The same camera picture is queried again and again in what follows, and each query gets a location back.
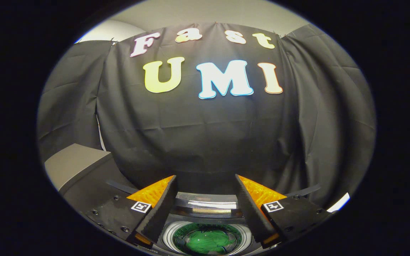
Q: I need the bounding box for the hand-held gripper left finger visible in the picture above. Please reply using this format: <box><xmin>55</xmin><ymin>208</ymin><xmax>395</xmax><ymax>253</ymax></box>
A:
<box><xmin>86</xmin><ymin>175</ymin><xmax>179</xmax><ymax>249</ymax></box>

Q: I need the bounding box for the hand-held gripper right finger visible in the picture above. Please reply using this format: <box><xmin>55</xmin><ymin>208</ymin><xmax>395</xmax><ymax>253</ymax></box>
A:
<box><xmin>235</xmin><ymin>174</ymin><xmax>330</xmax><ymax>249</ymax></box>

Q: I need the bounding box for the dark washing machine lid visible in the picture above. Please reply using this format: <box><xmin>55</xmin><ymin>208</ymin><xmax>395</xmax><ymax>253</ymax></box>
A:
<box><xmin>105</xmin><ymin>180</ymin><xmax>321</xmax><ymax>221</ymax></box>

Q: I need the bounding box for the green polo shirt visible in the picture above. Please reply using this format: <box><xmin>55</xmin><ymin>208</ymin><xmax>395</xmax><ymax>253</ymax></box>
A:
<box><xmin>173</xmin><ymin>223</ymin><xmax>243</xmax><ymax>255</ymax></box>

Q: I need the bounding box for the black backdrop cloth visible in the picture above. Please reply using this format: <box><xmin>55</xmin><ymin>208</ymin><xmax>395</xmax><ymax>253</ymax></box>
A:
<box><xmin>37</xmin><ymin>22</ymin><xmax>376</xmax><ymax>210</ymax></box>

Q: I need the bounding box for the dark grey cabinet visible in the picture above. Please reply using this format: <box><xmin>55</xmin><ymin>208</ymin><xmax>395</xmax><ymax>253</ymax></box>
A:
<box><xmin>44</xmin><ymin>143</ymin><xmax>138</xmax><ymax>210</ymax></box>

